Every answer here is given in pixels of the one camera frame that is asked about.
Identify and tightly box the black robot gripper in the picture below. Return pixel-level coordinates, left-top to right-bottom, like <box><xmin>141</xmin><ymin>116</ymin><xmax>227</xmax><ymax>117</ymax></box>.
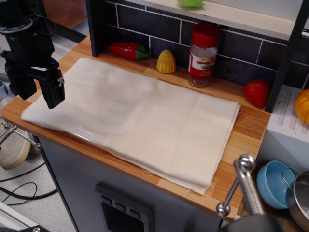
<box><xmin>0</xmin><ymin>24</ymin><xmax>65</xmax><ymax>109</ymax></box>

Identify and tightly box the cream cloth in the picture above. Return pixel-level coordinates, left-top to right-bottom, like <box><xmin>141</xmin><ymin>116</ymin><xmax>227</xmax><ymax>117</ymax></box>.
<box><xmin>21</xmin><ymin>58</ymin><xmax>240</xmax><ymax>195</ymax></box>

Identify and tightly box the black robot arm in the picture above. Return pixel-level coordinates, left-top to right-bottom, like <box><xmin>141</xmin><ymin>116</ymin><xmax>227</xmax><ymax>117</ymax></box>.
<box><xmin>0</xmin><ymin>0</ymin><xmax>65</xmax><ymax>109</ymax></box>

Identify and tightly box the red toy chili pepper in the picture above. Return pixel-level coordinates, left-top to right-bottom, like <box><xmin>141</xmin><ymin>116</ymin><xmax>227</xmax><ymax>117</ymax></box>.
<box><xmin>108</xmin><ymin>42</ymin><xmax>150</xmax><ymax>60</ymax></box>

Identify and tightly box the yellow toy corn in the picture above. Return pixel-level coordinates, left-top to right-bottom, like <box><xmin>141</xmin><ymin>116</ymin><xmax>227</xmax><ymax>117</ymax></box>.
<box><xmin>156</xmin><ymin>50</ymin><xmax>177</xmax><ymax>74</ymax></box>

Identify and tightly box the grey oven control panel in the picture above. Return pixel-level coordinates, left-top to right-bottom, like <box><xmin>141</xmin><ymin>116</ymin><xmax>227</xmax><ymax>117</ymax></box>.
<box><xmin>95</xmin><ymin>184</ymin><xmax>155</xmax><ymax>232</ymax></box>

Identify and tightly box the green toy on shelf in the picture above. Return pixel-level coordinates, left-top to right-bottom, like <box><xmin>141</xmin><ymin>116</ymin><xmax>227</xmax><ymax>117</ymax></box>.
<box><xmin>177</xmin><ymin>0</ymin><xmax>205</xmax><ymax>8</ymax></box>

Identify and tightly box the red-lidded spice jar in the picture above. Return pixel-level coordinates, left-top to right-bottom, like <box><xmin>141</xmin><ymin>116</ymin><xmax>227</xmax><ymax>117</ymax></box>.
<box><xmin>188</xmin><ymin>23</ymin><xmax>221</xmax><ymax>88</ymax></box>

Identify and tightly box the red toy strawberry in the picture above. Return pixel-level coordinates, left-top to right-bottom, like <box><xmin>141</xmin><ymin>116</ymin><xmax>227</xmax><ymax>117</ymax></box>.
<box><xmin>244</xmin><ymin>79</ymin><xmax>270</xmax><ymax>108</ymax></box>

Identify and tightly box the metal clamp screw right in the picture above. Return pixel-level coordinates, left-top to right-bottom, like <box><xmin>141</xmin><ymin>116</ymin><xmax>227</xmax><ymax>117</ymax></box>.
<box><xmin>216</xmin><ymin>154</ymin><xmax>265</xmax><ymax>217</ymax></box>

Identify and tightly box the white toy sink unit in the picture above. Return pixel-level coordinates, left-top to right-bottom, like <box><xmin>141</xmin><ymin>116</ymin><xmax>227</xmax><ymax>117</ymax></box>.
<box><xmin>257</xmin><ymin>85</ymin><xmax>309</xmax><ymax>172</ymax></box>

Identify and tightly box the blue plastic bowl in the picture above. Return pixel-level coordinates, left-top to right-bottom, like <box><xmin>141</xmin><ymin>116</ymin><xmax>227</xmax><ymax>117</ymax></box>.
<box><xmin>256</xmin><ymin>160</ymin><xmax>297</xmax><ymax>210</ymax></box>

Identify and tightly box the orange toy pumpkin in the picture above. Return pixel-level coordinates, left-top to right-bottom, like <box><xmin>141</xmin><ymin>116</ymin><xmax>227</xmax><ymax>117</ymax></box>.
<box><xmin>294</xmin><ymin>89</ymin><xmax>309</xmax><ymax>124</ymax></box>

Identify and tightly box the metal clamp handle left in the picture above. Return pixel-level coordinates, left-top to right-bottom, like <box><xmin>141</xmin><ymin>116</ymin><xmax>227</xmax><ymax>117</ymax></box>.
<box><xmin>0</xmin><ymin>123</ymin><xmax>42</xmax><ymax>150</ymax></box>

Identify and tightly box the black floor cable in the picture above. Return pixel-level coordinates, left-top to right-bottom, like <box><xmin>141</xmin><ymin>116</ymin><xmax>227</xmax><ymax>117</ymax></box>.
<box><xmin>0</xmin><ymin>162</ymin><xmax>58</xmax><ymax>206</ymax></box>

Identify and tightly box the dark shelf frame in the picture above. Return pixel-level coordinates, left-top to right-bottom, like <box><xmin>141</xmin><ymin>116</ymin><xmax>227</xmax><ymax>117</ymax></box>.
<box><xmin>85</xmin><ymin>0</ymin><xmax>309</xmax><ymax>113</ymax></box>

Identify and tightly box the steel pot with handle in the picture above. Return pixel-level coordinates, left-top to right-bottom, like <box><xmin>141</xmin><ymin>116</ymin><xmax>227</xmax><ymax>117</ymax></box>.
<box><xmin>282</xmin><ymin>167</ymin><xmax>309</xmax><ymax>232</ymax></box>

